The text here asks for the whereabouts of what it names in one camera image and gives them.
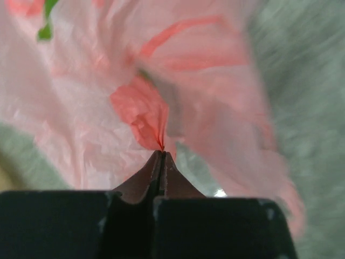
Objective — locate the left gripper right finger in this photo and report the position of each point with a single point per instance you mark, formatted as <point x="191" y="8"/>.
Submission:
<point x="173" y="184"/>

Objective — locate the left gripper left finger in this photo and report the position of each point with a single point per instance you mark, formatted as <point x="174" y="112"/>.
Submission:
<point x="135" y="188"/>

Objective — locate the pink plastic bag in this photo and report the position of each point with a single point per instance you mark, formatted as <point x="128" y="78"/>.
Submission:
<point x="101" y="84"/>

